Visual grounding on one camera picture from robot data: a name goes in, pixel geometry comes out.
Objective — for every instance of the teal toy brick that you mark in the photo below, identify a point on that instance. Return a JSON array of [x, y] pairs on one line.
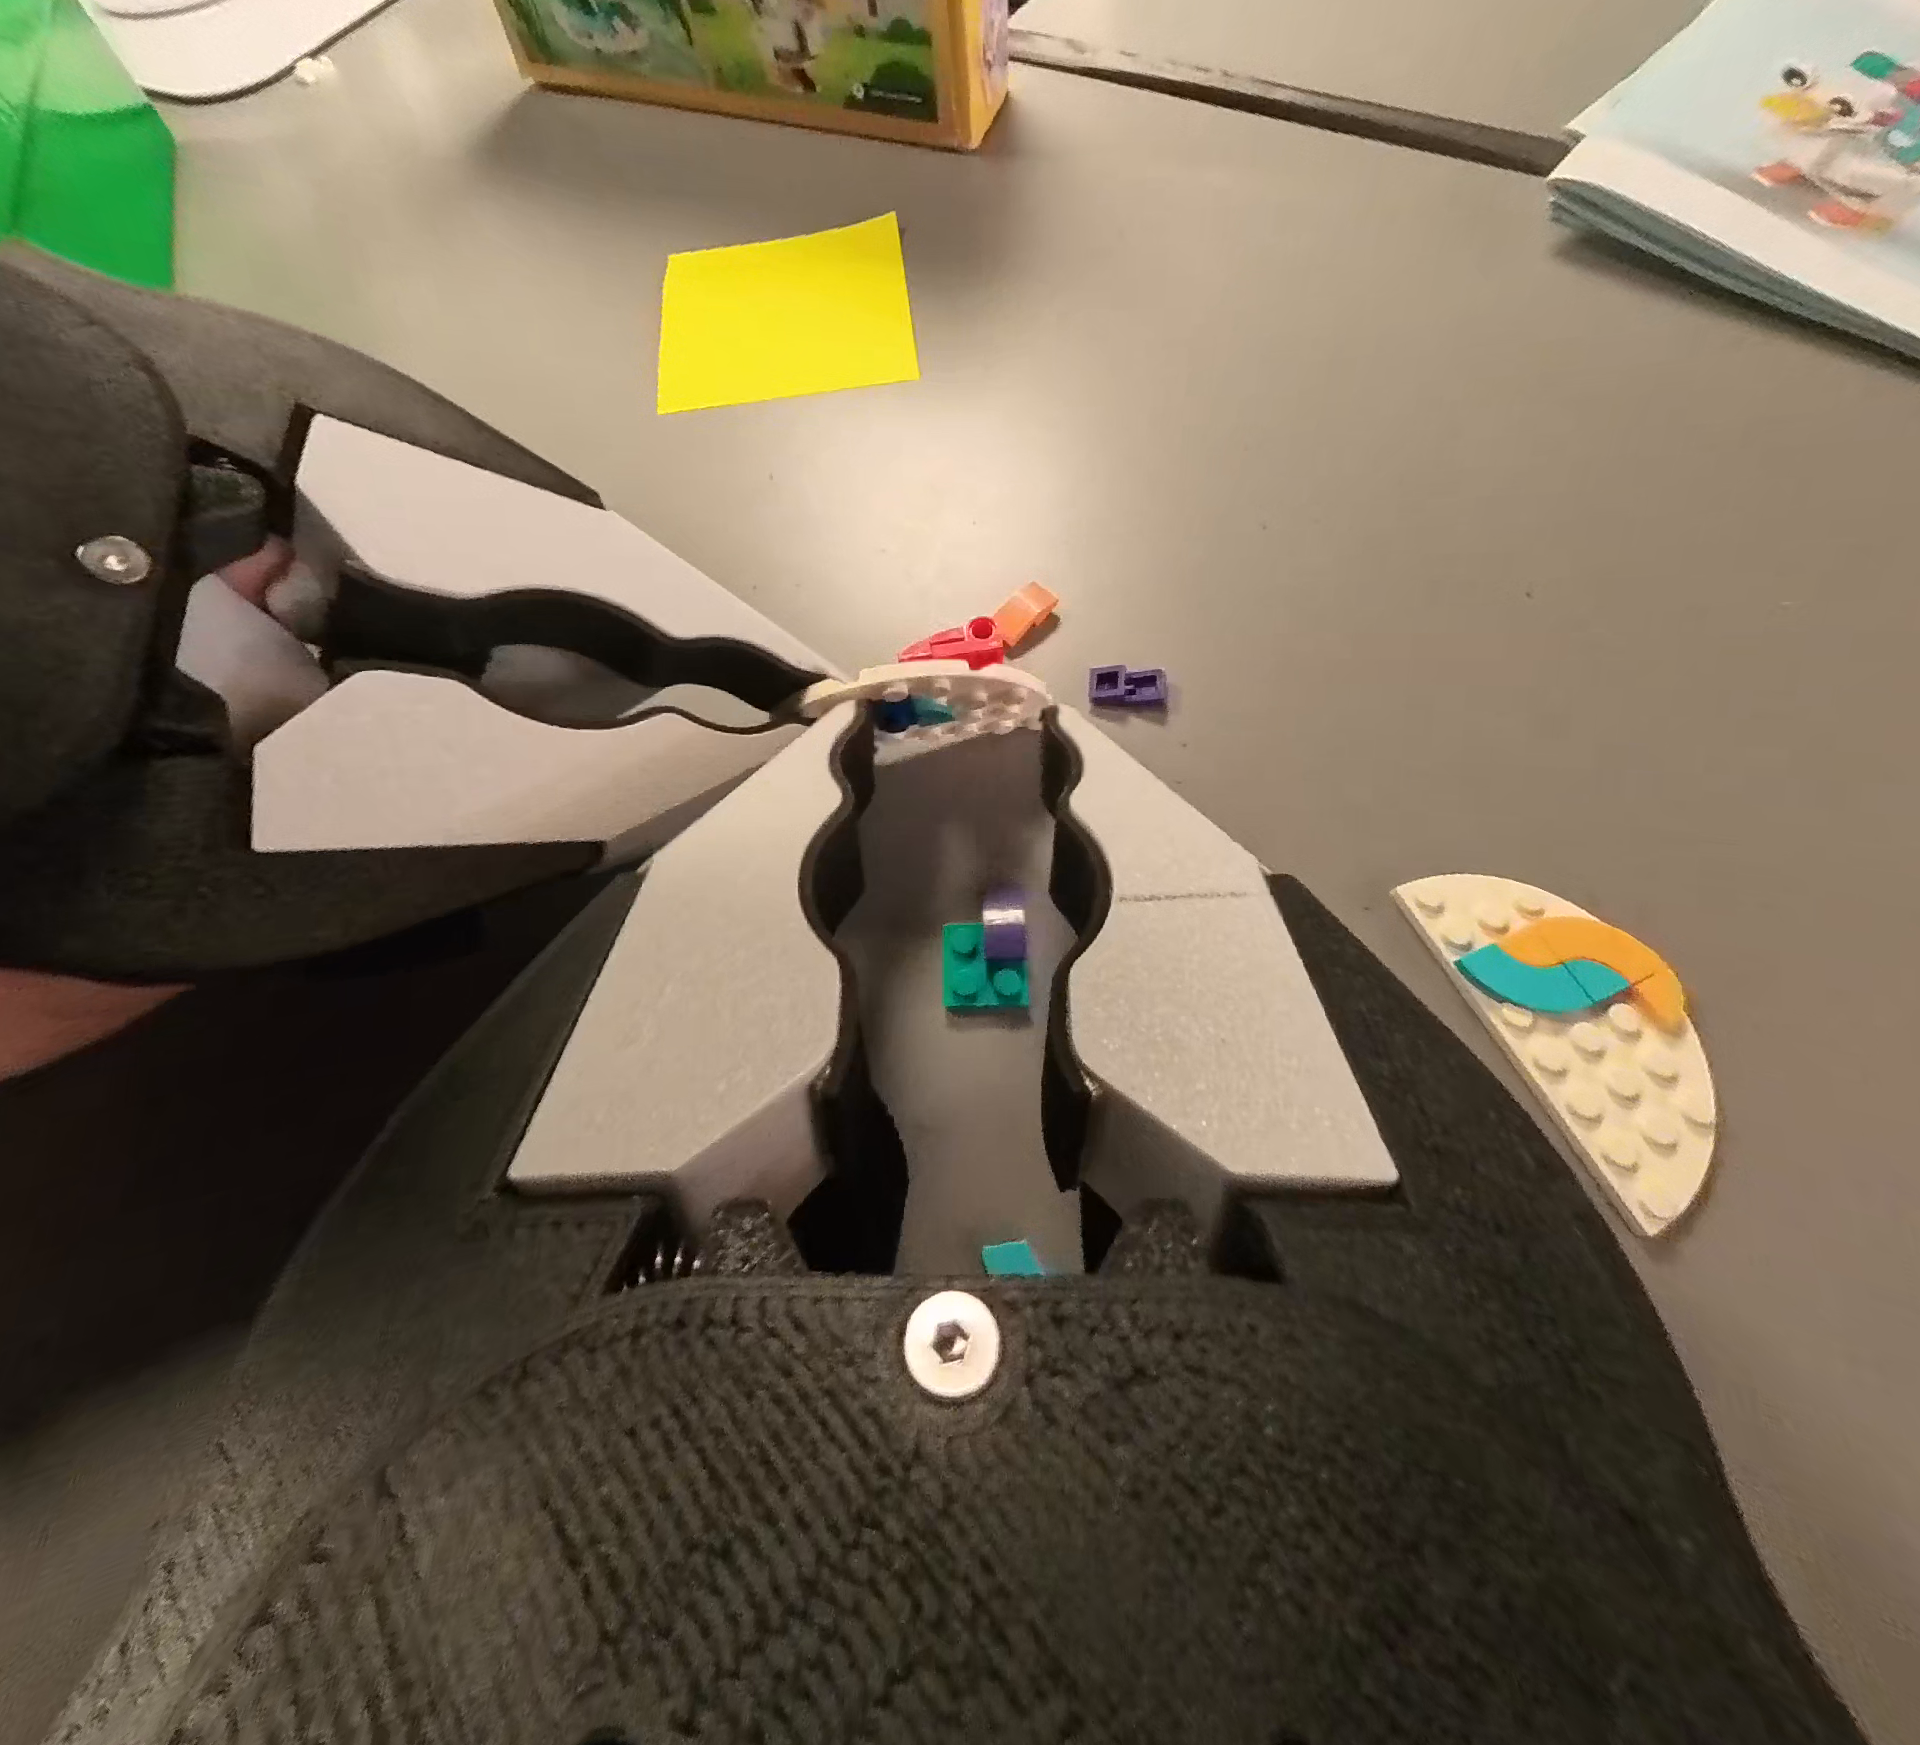
[[1013, 1259]]

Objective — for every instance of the green and purple brick cluster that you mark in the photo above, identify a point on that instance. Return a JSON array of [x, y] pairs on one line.
[[983, 974]]

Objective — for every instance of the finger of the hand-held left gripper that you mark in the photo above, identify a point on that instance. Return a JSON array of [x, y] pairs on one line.
[[480, 514], [451, 771]]

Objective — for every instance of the purple toy brick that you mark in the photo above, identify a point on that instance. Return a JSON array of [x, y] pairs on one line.
[[1125, 688]]

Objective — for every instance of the yellow sticky note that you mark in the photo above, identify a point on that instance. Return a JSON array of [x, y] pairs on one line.
[[780, 312]]

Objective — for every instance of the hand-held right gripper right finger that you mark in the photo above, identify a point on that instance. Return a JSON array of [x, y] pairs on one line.
[[1214, 1026]]

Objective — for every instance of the white and orange brick plate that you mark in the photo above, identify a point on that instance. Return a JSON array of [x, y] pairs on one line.
[[1620, 1100]]

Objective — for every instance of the orange toy brick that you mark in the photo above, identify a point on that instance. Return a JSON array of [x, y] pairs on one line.
[[1028, 613]]

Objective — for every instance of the green plastic bin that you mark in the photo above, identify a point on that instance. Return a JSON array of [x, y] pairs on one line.
[[74, 125]]

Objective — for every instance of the person's left forearm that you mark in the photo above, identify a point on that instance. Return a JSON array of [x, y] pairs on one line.
[[61, 1026]]

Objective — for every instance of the person's left hand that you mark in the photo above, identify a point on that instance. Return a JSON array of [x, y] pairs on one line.
[[257, 571]]

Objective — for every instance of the instruction booklet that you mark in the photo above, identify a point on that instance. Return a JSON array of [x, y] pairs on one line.
[[1726, 125]]

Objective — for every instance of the red toy brick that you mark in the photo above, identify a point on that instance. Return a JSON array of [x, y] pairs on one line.
[[946, 642]]

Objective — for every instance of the colourful brick plate assembly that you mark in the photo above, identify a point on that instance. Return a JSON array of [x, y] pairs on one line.
[[975, 701]]

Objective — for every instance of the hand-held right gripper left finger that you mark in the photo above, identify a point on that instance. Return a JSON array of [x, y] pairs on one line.
[[689, 1010]]

